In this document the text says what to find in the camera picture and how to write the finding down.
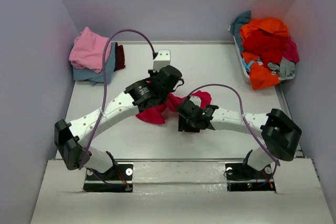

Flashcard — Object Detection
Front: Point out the magenta t shirt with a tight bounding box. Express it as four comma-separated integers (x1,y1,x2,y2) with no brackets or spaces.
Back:
136,90,212,125
282,37,300,64

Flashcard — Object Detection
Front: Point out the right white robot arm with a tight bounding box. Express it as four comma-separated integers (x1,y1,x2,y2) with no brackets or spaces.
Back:
176,99,302,181

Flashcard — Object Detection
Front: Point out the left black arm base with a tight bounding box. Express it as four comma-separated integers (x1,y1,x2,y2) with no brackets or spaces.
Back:
83,162,134,193

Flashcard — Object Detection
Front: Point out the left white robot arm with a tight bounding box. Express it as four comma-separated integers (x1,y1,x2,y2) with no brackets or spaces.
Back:
55,66,183,179

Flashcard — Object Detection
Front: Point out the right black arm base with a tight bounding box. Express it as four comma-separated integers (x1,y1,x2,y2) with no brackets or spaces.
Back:
223,163,276,192

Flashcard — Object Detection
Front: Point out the dark red folded t shirt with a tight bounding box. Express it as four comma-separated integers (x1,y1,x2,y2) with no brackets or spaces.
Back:
114,42,125,72

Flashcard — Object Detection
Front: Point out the light blue folded t shirt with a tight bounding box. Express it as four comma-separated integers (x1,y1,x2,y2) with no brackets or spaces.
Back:
72,43,116,86

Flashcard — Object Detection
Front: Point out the pink folded t shirt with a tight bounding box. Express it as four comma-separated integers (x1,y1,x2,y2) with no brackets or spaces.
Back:
69,27,109,73

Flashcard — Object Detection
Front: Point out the orange t shirt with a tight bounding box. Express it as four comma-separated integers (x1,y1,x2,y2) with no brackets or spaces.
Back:
239,17,289,90

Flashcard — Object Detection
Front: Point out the grey t shirt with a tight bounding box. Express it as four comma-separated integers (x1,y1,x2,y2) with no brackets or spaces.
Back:
267,57,296,81

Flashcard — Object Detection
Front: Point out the teal blue t shirt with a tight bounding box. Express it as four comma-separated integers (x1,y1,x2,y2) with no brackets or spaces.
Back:
230,10,251,46

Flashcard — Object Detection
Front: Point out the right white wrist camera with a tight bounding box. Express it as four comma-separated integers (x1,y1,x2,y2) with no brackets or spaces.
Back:
190,96,202,106

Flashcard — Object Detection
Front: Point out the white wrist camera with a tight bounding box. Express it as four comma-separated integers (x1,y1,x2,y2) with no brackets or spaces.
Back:
190,96,202,106
152,50,171,72

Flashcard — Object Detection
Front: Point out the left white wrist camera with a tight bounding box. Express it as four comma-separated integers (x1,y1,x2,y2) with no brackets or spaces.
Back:
152,50,171,72

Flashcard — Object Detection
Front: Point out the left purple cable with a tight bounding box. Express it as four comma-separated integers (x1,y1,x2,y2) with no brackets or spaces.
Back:
78,29,158,187

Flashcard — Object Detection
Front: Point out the purple cable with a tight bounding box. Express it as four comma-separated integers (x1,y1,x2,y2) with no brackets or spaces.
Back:
78,29,158,187
188,84,281,190

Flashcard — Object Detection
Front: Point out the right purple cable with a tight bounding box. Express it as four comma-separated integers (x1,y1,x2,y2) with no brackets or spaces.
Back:
188,84,281,190

